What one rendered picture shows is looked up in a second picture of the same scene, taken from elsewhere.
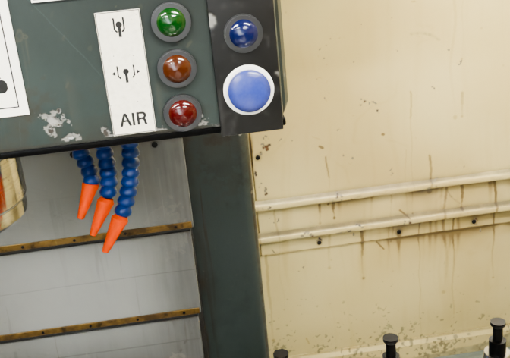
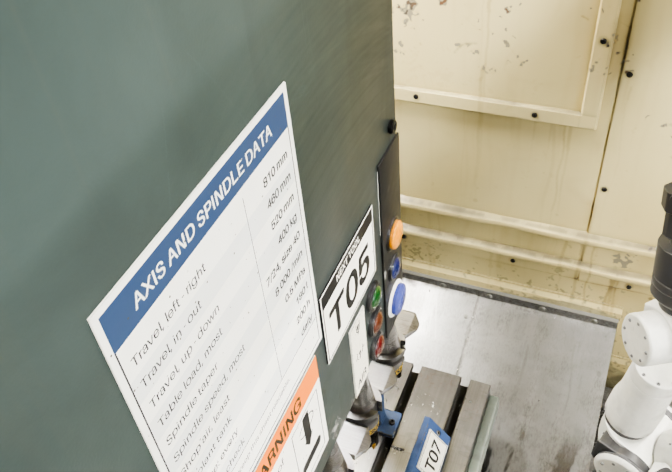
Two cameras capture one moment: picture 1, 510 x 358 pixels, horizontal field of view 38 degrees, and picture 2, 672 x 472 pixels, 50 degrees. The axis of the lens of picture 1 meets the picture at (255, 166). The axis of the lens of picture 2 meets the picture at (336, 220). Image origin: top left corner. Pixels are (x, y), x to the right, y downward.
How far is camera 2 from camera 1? 0.63 m
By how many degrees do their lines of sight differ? 54
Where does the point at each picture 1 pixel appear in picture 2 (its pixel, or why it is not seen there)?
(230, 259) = not seen: hidden behind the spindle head
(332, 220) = not seen: outside the picture
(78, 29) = (343, 353)
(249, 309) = not seen: hidden behind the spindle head
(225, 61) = (389, 292)
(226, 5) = (389, 258)
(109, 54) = (354, 351)
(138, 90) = (363, 356)
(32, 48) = (327, 394)
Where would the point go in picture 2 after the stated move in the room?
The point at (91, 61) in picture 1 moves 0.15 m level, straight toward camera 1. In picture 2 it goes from (347, 365) to (545, 402)
